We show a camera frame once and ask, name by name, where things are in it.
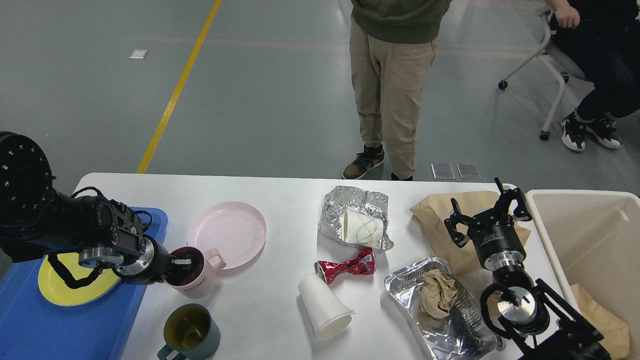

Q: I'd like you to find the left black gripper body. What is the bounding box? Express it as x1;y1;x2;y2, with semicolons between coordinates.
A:
114;238;172;285

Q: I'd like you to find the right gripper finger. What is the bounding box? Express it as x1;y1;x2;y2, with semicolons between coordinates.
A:
444;198;476;249
494;177;533;223

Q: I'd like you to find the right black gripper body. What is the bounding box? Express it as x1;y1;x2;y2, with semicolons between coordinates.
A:
472;210;526;271

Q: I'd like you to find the pink HOME mug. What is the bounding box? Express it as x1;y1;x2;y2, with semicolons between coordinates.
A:
165;246;226;299

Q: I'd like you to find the dark teal mug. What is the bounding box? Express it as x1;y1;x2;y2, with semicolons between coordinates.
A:
157;303;222;360

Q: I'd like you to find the pink plate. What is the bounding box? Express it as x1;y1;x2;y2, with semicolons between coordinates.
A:
187;202;267;271

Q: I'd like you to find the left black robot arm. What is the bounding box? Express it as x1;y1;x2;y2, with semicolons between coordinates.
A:
0;131;196;289

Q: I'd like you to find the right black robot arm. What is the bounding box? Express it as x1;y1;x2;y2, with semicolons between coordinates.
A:
444;178;611;360

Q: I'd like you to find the brown paper bag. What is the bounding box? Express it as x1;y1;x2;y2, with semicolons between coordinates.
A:
410;190;499;276

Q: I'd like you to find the beige plastic bin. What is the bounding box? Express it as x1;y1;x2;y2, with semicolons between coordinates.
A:
525;189;640;360

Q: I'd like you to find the crumpled brown paper ball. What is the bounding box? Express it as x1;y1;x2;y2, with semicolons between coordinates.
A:
419;269;458;319

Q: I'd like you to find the white office chair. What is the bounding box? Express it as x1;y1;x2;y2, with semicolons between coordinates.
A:
497;4;590;141

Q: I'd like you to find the aluminium foil tray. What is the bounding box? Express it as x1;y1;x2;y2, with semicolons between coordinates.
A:
384;256;501;360

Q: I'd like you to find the yellow plate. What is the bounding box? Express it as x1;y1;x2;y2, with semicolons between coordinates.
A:
38;257;121;306

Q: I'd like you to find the crushed paper cup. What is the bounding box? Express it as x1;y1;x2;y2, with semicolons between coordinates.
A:
342;210;384;249

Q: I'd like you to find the crushed red can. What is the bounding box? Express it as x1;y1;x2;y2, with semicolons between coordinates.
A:
314;248;377;285

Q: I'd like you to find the clear plastic bottle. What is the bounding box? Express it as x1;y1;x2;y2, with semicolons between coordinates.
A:
449;289;505;360

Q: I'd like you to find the crumpled aluminium foil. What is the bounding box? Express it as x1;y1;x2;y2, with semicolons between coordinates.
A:
318;186;394;253

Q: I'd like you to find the blue plastic tray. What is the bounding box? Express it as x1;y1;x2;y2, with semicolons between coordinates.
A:
0;207;169;360

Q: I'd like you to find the brown paper in bin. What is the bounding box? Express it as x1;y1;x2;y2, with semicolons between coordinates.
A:
570;284;631;360

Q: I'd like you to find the white paper cup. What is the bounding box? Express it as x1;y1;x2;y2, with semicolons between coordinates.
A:
298;274;355;340

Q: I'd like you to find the person in khaki trousers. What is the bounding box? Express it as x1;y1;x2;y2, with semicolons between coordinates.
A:
342;0;451;181

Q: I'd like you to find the person in dark trousers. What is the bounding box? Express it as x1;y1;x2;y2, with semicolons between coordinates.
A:
547;0;640;152

